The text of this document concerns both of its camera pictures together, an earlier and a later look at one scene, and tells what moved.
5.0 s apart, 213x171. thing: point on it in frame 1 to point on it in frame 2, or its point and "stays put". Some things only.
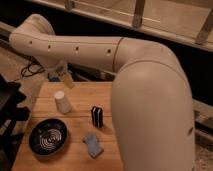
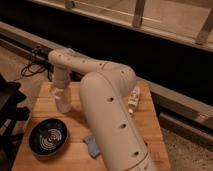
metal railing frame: [186, 20] stays put
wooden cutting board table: [75, 155] stays put
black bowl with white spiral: [48, 137] stays put
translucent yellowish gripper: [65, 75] to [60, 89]
